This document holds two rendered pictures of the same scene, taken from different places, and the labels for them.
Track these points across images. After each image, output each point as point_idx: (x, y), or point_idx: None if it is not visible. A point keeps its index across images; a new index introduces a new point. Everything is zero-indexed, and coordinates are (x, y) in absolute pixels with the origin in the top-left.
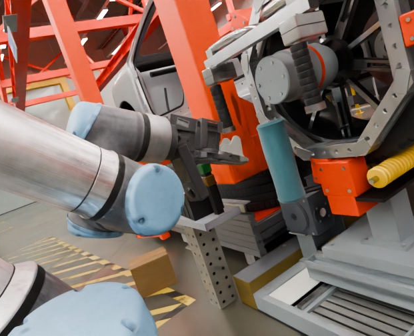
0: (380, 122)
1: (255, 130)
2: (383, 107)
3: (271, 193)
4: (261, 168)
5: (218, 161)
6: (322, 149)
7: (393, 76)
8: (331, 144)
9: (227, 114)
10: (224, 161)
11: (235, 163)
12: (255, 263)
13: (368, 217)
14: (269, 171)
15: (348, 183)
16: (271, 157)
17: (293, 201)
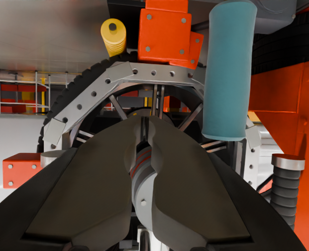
0: (87, 96)
1: (290, 117)
2: (79, 111)
3: None
4: (302, 66)
5: (154, 205)
6: (172, 78)
7: (61, 138)
8: (161, 82)
9: (274, 190)
10: (99, 195)
11: (108, 146)
12: None
13: None
14: (305, 59)
15: (147, 27)
16: (232, 85)
17: (224, 3)
